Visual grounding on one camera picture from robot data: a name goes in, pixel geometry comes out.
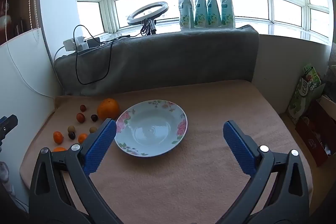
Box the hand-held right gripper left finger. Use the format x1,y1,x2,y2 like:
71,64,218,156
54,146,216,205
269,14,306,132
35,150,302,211
28,118,124,224

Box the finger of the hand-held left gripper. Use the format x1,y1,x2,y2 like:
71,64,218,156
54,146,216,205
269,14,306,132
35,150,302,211
0,114,18,141

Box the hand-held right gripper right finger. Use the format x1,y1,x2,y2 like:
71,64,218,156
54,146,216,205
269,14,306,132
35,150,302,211
215,120,310,224

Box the large speckled orange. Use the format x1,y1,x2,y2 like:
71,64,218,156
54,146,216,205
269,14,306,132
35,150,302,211
97,98,120,121

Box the floral white plate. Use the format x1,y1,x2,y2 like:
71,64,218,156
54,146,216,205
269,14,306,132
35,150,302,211
113,100,188,157

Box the person's left hand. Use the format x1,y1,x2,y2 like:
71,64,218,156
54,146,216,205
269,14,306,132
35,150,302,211
0,161,13,197

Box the beige blanket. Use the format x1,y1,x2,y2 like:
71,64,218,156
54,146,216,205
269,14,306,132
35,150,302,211
20,79,314,224

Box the red-brown cardboard box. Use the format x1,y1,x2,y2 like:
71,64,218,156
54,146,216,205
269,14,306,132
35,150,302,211
295,94,336,167

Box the green printed package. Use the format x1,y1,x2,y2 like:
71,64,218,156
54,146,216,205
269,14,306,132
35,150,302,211
287,63,326,125

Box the white power strip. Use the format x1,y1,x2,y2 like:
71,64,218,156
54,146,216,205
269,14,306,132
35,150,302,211
63,35,90,52

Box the black charger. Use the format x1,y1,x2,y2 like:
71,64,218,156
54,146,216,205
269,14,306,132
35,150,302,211
87,37,101,48

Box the grey blanket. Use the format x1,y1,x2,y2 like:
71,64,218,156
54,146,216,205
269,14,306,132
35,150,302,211
54,25,260,96

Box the floral refill pouch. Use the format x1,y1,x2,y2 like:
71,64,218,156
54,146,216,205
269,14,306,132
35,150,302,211
190,0,208,28
176,0,195,29
215,0,235,28
205,0,221,28

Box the thin white cable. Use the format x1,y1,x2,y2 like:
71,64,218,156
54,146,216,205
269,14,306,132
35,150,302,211
5,0,63,99

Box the black cable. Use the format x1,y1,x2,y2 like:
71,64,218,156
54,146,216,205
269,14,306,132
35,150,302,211
73,25,132,85

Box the ring light on stand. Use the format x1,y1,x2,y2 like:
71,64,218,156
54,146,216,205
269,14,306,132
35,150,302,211
127,1,171,36

